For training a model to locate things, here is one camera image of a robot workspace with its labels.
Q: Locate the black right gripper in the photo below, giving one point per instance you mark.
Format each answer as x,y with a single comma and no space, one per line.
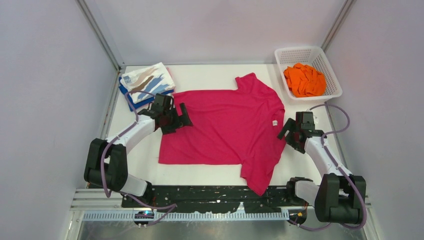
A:
290,125

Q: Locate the white patterned folded t shirt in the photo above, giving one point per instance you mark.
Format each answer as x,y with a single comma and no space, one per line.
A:
138,79

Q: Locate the aluminium corner post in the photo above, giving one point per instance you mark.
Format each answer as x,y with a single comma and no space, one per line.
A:
96,22
337,24

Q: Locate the right aluminium corner post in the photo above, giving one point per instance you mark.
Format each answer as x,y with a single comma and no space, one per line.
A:
337,24

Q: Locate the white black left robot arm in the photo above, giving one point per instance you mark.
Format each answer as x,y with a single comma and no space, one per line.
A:
107,164

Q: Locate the left aluminium corner post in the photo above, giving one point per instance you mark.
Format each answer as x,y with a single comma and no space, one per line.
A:
96,22

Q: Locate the pink folded t shirt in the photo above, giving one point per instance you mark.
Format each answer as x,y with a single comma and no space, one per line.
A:
169,81

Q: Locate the blue folded t shirt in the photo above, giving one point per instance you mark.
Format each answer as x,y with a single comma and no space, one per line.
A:
142,99

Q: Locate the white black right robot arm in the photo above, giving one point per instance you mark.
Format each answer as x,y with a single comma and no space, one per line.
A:
340,196

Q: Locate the white plastic laundry basket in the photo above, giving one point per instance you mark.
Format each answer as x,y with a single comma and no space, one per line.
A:
312,56

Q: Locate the orange t shirt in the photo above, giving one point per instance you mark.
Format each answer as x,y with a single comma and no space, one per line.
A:
305,81

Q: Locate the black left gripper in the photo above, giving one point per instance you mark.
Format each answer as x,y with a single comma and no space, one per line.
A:
180,121

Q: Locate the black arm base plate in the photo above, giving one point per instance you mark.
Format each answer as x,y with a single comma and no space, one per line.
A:
216,199

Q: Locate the magenta t shirt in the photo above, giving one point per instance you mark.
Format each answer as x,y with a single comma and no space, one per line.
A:
230,127

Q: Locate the aluminium frame rail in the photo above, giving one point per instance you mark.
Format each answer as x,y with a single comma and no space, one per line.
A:
97,207

